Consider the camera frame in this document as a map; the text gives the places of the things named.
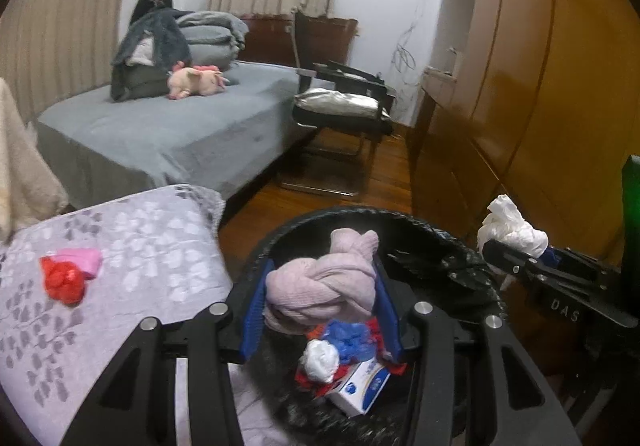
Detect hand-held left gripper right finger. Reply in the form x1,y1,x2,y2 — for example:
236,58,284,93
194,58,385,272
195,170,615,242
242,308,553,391
372,258,576,446

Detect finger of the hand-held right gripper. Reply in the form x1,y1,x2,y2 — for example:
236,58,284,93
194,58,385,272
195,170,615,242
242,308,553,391
542,247,608,275
482,240,545,283

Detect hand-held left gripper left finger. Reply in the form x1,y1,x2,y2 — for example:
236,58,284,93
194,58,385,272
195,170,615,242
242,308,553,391
62,260,275,446

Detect white tissue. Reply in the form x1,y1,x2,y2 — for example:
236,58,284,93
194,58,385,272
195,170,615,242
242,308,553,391
476,194,551,277

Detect large red cloth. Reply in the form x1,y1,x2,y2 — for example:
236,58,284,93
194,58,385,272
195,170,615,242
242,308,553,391
370,318,408,373

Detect blue plastic bag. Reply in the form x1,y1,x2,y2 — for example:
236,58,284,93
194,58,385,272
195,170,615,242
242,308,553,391
325,320,383,367

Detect white and blue cardboard box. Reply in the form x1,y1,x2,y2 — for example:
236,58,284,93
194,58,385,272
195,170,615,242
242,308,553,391
325,360,393,417

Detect pale knit cloth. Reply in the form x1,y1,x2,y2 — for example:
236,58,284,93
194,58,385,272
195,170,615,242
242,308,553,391
264,227,381,334

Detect bin with black bag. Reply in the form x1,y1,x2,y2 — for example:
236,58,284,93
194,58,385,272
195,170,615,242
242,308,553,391
225,207,507,446

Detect small white bag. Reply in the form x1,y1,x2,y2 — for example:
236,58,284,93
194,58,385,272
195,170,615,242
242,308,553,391
299,340,343,383

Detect grey floral tablecloth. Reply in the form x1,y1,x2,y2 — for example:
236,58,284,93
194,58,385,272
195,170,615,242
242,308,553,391
0,183,281,446

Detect black metal chair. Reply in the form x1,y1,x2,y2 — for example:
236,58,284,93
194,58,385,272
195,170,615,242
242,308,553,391
280,8,398,197

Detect red shiny wrapper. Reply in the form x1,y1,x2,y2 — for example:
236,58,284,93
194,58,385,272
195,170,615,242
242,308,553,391
40,256,87,305

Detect grey bed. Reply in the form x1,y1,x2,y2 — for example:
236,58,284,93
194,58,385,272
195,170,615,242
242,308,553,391
36,60,321,211

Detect wooden wardrobe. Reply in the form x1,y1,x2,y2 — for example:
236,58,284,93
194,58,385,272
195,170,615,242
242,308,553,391
405,0,640,277

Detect silver cushion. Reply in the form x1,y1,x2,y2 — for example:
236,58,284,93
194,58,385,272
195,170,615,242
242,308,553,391
294,87,388,121

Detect pink plush pig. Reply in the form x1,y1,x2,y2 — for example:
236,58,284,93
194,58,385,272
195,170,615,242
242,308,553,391
166,64,232,100

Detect cream fluffy towel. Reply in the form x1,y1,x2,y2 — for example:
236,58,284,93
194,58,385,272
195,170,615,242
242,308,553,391
0,78,68,239

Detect wooden headboard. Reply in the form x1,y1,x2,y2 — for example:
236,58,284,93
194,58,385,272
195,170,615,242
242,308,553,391
237,13,360,71

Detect folded grey quilts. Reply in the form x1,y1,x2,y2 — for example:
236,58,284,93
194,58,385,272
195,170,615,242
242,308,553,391
176,10,250,71

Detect hanging wall cables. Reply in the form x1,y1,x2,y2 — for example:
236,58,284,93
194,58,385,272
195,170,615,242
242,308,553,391
390,0,451,86

